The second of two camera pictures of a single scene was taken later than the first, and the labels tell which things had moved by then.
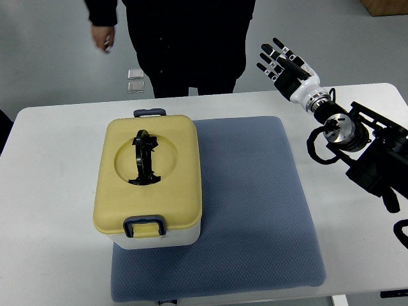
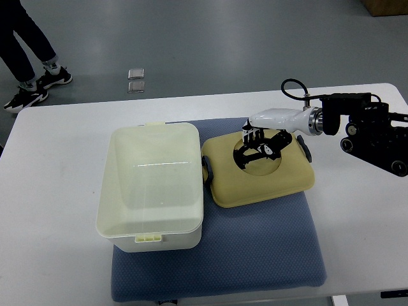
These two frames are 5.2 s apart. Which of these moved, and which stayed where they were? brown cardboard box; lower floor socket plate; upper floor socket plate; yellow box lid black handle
Moved: yellow box lid black handle
Stayed: lower floor socket plate; brown cardboard box; upper floor socket plate
